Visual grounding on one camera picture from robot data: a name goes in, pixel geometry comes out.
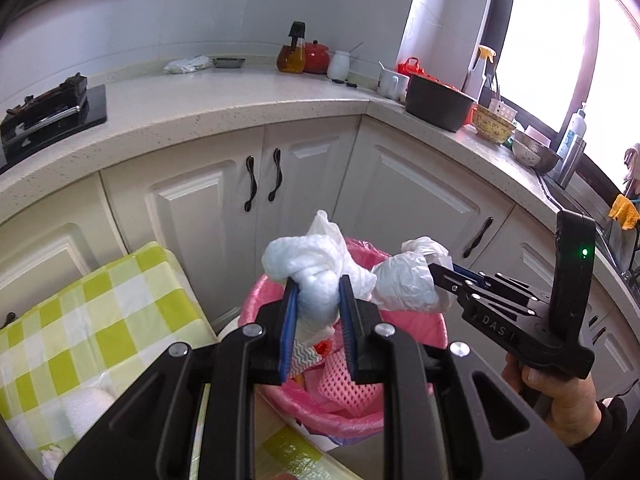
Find pale hanging cloth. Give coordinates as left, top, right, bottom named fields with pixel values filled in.
left=623, top=142, right=640, bottom=181

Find white bin with pink liner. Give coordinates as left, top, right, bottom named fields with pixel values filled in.
left=215, top=236, right=449, bottom=447

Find red enamel pot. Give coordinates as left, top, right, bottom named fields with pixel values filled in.
left=397, top=57, right=475, bottom=126

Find white crumpled paper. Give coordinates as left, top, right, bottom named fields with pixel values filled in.
left=40, top=442, right=68, bottom=478

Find white ceramic jar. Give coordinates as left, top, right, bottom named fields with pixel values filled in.
left=327, top=50, right=351, bottom=81

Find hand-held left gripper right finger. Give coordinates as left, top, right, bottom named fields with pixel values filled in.
left=337, top=275, right=586, bottom=480

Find yellow patterned bowl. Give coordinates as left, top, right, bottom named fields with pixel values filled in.
left=471, top=104, right=517, bottom=147

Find white bag on counter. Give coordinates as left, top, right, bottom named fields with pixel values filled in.
left=163, top=55, right=212, bottom=75

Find yellow cloth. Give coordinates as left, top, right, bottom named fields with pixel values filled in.
left=607, top=194, right=640, bottom=233

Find red ceramic jar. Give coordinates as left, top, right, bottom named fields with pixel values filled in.
left=304, top=40, right=331, bottom=75

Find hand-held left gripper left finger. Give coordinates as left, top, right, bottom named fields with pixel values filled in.
left=55, top=277, right=301, bottom=480

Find large pink foam net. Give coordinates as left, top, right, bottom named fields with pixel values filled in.
left=315, top=350, right=386, bottom=418

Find green checked tablecloth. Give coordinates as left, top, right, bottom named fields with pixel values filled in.
left=0, top=241, right=221, bottom=480

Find green wave pattern cloth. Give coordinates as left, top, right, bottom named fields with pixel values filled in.
left=290, top=332, right=323, bottom=378

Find white plastic bag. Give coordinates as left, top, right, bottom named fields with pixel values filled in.
left=371, top=236, right=457, bottom=315

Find black glass gas stove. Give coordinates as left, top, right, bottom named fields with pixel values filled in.
left=0, top=84, right=108, bottom=173

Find black cabinet handle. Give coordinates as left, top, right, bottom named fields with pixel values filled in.
left=268, top=148, right=283, bottom=203
left=462, top=217, right=494, bottom=259
left=244, top=156, right=257, bottom=213

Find oil bottle with black cap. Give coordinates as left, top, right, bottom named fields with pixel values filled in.
left=277, top=21, right=307, bottom=75

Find white perforated box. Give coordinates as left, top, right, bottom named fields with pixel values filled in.
left=489, top=99, right=516, bottom=122

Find steel bowl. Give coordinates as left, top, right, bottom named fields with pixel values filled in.
left=511, top=130, right=562, bottom=176

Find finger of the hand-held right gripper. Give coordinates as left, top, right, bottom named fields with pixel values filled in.
left=451, top=264, right=532, bottom=299
left=429, top=262, right=531, bottom=314

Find white pump bottle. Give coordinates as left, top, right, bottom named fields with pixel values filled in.
left=556, top=102, right=588, bottom=161

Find person's right hand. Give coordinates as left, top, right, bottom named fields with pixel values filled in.
left=502, top=352, right=608, bottom=448

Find kitchen sink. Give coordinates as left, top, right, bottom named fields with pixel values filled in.
left=537, top=170, right=640, bottom=286

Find white mug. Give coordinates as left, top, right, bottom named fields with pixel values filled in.
left=376, top=67, right=410, bottom=102

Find white paper towel wad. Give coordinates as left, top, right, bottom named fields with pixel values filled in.
left=261, top=210, right=378, bottom=326

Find window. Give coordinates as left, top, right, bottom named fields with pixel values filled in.
left=397, top=0, right=640, bottom=186

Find dark grey pot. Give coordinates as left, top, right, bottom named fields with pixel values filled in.
left=404, top=73, right=477, bottom=133

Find thick white foam sheet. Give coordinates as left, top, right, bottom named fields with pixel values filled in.
left=55, top=385, right=121, bottom=441

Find person's right forearm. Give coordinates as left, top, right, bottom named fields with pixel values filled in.
left=567, top=397, right=629, bottom=465

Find black burner grate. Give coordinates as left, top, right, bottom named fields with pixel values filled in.
left=0, top=74, right=88, bottom=136

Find spray bottle with yellow nozzle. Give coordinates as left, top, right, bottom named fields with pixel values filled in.
left=467, top=45, right=497, bottom=106

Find steel cup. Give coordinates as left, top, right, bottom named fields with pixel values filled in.
left=557, top=135, right=587, bottom=190

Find white lower kitchen cabinets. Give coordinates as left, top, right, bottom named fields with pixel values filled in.
left=0, top=112, right=640, bottom=461

